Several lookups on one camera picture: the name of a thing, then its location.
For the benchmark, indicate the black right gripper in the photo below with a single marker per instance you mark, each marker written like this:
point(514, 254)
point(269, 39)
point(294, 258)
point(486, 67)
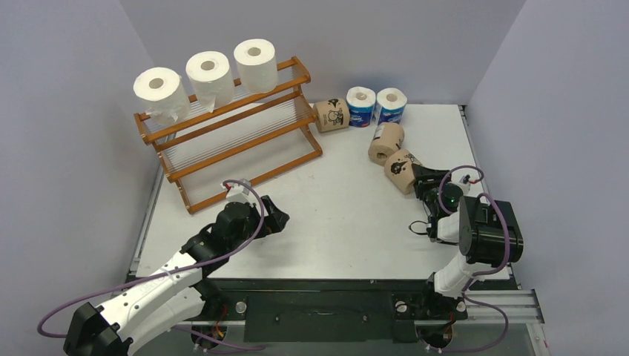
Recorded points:
point(425, 182)

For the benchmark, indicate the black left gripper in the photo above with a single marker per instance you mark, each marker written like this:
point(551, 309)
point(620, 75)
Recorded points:
point(272, 223)

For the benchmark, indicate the brown roll black print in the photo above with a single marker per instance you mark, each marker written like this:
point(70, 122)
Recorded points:
point(398, 168)

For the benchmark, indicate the orange wooden tiered shelf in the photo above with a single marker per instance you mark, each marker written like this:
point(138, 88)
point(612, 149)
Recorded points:
point(256, 137)

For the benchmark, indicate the white toilet paper roll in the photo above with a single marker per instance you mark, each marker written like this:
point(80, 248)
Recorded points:
point(257, 65)
point(162, 92)
point(211, 78)

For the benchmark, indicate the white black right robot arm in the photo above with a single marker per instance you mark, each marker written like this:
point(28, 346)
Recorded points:
point(485, 230)

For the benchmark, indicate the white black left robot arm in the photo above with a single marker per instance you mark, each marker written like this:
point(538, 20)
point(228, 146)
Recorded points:
point(177, 292)

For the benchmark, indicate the brown wrapped roll plain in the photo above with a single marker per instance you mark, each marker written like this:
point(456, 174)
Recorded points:
point(387, 139)

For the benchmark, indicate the blue wrapped toilet roll right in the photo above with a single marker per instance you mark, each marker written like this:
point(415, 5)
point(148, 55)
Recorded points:
point(390, 105)

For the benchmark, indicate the blue wrapped toilet roll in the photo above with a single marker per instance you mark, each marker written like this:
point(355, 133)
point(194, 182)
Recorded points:
point(390, 105)
point(361, 102)

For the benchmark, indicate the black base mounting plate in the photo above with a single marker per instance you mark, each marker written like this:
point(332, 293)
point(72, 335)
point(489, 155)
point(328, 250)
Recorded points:
point(284, 310)

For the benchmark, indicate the blue wrapped toilet roll left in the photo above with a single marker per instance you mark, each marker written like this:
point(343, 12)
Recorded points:
point(361, 102)

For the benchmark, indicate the brown wrapped roll with cartoon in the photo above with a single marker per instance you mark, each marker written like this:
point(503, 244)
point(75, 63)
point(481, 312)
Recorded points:
point(331, 115)

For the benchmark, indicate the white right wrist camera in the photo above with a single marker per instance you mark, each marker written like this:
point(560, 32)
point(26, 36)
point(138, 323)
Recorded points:
point(467, 182)

